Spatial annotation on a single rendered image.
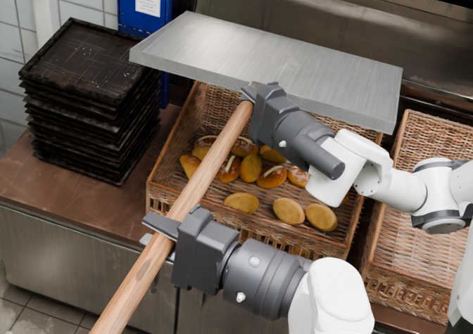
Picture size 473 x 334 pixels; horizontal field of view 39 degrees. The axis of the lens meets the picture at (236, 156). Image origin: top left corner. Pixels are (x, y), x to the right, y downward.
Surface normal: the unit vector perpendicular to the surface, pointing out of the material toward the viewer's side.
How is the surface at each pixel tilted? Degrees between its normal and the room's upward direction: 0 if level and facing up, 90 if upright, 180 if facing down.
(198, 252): 76
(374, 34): 70
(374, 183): 56
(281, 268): 5
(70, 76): 0
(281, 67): 14
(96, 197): 0
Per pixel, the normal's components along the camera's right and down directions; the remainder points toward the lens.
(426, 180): -0.73, -0.26
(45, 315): 0.10, -0.69
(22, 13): -0.31, 0.66
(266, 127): -0.76, 0.22
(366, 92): 0.17, -0.84
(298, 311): -0.40, 0.36
